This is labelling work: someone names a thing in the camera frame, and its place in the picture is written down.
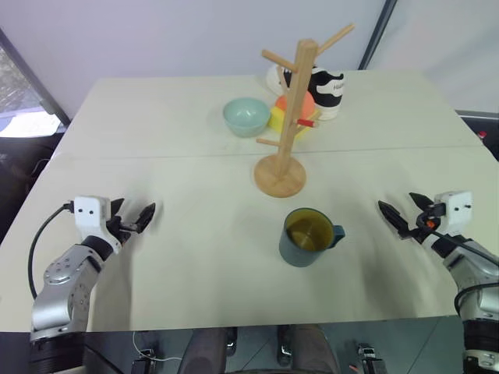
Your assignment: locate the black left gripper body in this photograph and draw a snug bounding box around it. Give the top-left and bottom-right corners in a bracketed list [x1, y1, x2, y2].
[105, 216, 140, 246]

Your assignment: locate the black and white sneaker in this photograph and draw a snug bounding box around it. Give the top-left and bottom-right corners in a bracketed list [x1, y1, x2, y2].
[265, 63, 349, 122]

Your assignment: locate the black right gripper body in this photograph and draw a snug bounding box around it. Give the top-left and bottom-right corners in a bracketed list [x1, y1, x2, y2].
[405, 202, 446, 245]

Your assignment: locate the light green bowl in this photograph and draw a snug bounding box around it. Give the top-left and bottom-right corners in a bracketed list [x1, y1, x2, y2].
[222, 97, 271, 139]

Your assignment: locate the dark grey pillar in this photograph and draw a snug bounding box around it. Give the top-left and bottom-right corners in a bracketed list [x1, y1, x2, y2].
[357, 0, 400, 72]

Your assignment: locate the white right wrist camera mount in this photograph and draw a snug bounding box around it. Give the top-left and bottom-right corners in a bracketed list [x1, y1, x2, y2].
[434, 190, 475, 237]

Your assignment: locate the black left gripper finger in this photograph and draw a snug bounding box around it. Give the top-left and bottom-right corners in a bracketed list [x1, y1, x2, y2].
[108, 197, 126, 220]
[135, 201, 157, 233]

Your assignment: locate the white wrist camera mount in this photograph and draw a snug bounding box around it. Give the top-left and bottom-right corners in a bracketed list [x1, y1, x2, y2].
[434, 190, 475, 237]
[73, 196, 122, 256]

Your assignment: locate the wooden mug tree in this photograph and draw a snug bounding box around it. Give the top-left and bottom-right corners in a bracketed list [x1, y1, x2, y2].
[253, 23, 356, 199]

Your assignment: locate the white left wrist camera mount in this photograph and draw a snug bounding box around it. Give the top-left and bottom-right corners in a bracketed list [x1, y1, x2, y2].
[73, 196, 122, 256]

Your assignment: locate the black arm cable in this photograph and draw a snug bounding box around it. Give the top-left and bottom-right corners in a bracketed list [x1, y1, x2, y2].
[423, 224, 499, 317]
[27, 201, 76, 301]

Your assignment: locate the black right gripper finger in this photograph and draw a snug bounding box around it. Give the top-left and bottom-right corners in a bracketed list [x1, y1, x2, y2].
[408, 192, 434, 212]
[377, 199, 411, 240]

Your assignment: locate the black side furniture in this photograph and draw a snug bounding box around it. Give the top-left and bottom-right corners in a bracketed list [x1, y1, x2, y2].
[455, 108, 499, 163]

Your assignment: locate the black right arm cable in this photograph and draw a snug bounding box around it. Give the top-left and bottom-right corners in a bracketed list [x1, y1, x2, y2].
[423, 224, 499, 317]

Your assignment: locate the dark rounded shape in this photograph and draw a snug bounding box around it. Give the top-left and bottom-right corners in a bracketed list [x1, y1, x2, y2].
[182, 327, 228, 374]
[290, 324, 341, 374]

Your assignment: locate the thin white cable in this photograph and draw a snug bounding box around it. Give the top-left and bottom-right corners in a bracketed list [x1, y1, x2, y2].
[131, 330, 185, 362]

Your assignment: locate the yellow sponge block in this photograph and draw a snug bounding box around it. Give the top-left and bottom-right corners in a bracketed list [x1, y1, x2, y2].
[267, 105, 322, 142]

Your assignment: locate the orange foam ball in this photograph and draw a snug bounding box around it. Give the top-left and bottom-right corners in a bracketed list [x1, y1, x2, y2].
[274, 90, 317, 118]

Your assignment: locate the dark blue mug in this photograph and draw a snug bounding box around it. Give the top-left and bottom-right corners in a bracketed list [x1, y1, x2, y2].
[278, 207, 347, 269]

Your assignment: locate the dark window frame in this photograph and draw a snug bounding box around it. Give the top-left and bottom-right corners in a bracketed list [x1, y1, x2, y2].
[0, 26, 73, 126]

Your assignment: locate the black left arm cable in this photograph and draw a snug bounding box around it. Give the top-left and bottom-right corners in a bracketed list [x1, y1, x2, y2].
[27, 201, 76, 301]

